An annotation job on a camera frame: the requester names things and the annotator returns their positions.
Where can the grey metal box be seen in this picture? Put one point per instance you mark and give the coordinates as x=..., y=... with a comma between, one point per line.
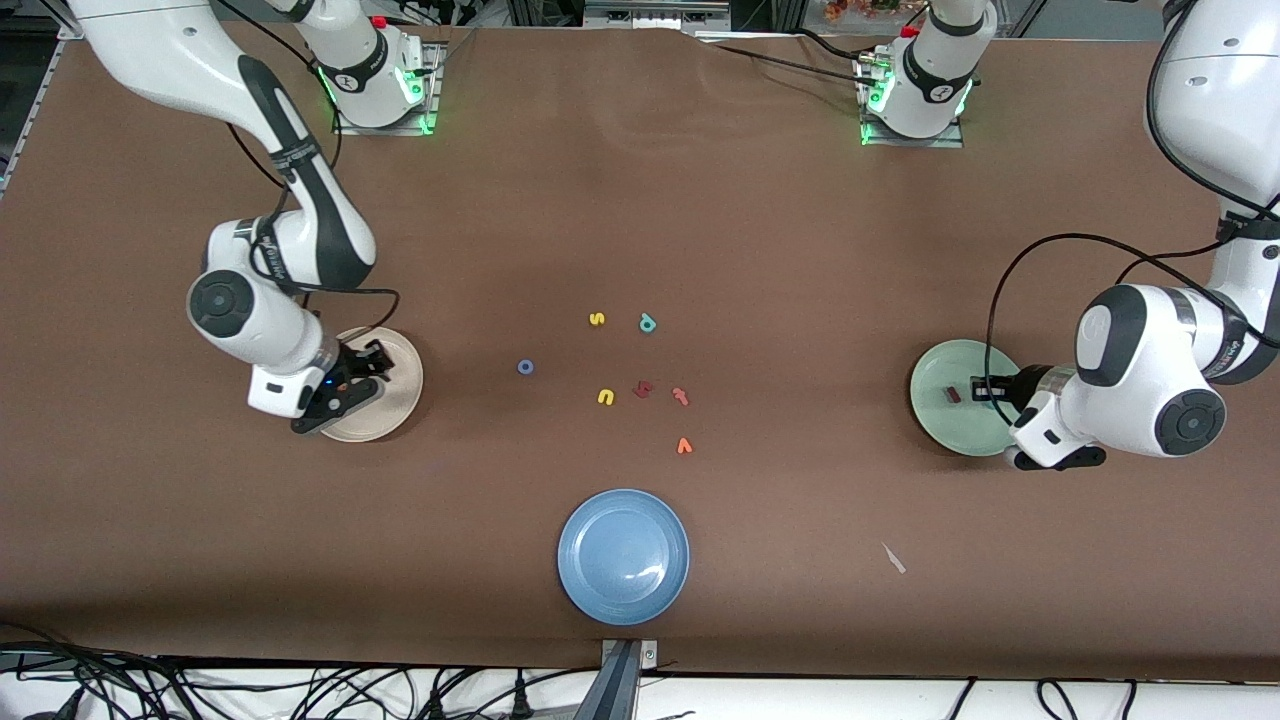
x=650, y=15

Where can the green plate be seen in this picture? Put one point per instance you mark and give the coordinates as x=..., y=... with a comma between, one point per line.
x=940, y=420

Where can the white paper scrap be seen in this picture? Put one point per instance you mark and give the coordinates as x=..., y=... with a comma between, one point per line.
x=893, y=559

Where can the blue plate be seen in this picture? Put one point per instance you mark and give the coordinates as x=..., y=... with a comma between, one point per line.
x=623, y=556

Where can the orange artificial flowers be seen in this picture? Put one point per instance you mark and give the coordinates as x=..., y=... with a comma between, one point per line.
x=860, y=8

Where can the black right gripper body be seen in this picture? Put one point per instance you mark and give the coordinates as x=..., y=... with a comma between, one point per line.
x=352, y=365

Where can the brown table cover sheet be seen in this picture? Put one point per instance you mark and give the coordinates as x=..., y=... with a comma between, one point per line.
x=700, y=200

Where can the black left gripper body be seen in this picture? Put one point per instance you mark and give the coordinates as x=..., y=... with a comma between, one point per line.
x=1018, y=387

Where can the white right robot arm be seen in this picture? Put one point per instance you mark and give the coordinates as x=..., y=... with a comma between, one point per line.
x=250, y=310

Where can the beige brown plate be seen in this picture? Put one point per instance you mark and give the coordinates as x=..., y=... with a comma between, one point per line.
x=400, y=400

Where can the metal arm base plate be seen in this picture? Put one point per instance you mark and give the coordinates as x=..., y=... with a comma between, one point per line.
x=433, y=110
x=900, y=143

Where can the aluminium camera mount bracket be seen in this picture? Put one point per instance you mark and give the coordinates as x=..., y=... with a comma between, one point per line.
x=625, y=690

